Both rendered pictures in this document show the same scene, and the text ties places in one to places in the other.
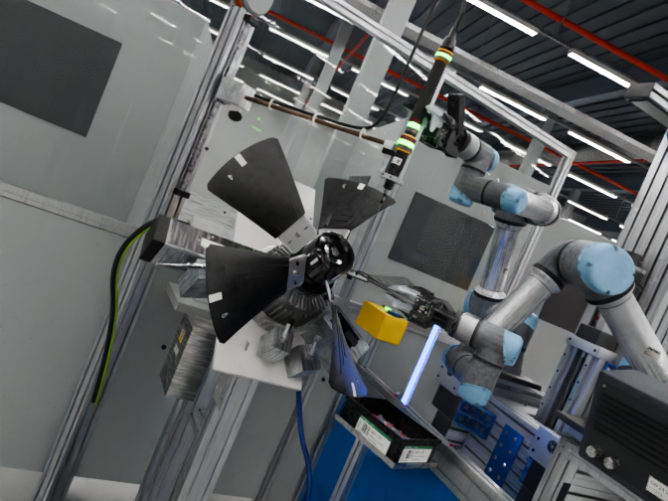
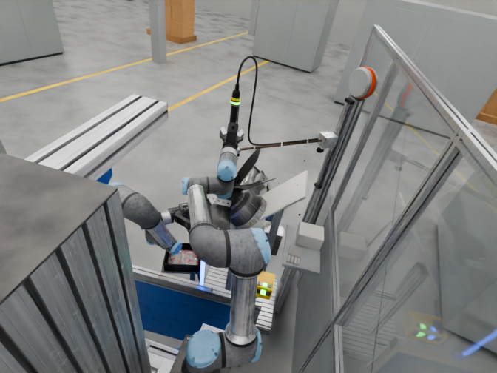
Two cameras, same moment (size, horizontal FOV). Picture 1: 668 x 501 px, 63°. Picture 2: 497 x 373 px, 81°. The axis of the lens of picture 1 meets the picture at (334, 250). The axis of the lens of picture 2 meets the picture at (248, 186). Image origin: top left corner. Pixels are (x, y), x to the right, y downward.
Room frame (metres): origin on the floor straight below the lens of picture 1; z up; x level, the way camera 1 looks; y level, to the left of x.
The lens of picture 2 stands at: (2.25, -1.06, 2.34)
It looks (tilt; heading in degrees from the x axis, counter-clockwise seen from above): 38 degrees down; 122
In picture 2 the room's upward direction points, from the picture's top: 10 degrees clockwise
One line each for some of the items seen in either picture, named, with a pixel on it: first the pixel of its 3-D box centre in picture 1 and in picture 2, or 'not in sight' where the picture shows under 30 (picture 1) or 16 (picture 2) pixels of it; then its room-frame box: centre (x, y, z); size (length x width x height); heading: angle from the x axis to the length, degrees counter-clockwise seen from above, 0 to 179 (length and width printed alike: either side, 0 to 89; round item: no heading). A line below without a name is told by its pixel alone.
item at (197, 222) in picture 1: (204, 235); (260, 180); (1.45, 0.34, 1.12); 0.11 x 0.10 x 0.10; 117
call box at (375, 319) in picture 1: (380, 323); (257, 283); (1.89, -0.25, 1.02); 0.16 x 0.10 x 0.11; 27
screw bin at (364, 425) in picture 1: (388, 428); (183, 257); (1.40, -0.31, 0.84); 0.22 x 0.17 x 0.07; 42
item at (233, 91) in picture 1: (235, 93); (328, 139); (1.75, 0.49, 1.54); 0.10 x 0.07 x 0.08; 62
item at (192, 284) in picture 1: (205, 279); not in sight; (1.36, 0.27, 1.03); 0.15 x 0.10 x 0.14; 27
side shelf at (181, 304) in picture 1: (220, 309); (302, 248); (1.90, 0.29, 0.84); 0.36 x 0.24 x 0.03; 117
